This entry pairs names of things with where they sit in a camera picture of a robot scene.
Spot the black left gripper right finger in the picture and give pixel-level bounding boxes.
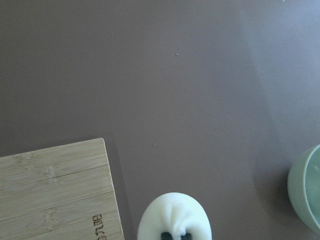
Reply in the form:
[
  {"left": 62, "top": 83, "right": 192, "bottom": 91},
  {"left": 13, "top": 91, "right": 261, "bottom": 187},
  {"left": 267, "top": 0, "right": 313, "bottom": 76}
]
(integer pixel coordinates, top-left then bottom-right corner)
[{"left": 181, "top": 233, "right": 193, "bottom": 240}]

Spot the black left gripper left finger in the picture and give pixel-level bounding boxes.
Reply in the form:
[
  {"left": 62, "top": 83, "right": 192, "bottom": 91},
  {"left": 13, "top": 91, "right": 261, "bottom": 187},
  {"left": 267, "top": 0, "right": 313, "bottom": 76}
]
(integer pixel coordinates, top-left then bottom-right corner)
[{"left": 160, "top": 232, "right": 173, "bottom": 240}]

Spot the white steamed bun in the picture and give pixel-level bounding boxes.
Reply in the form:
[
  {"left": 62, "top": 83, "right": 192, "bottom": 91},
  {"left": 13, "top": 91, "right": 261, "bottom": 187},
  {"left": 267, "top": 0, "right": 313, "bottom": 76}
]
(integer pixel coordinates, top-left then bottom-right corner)
[{"left": 137, "top": 192, "right": 213, "bottom": 240}]

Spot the mint green bowl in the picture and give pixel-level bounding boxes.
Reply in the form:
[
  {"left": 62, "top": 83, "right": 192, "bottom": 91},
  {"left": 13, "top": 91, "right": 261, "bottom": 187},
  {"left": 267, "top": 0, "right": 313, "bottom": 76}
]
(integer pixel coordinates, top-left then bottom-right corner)
[{"left": 287, "top": 145, "right": 320, "bottom": 234}]

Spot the bamboo cutting board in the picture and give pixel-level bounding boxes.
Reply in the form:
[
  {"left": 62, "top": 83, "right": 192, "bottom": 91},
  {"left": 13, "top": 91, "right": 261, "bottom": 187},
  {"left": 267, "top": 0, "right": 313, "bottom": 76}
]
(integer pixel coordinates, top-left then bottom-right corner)
[{"left": 0, "top": 138, "right": 124, "bottom": 240}]

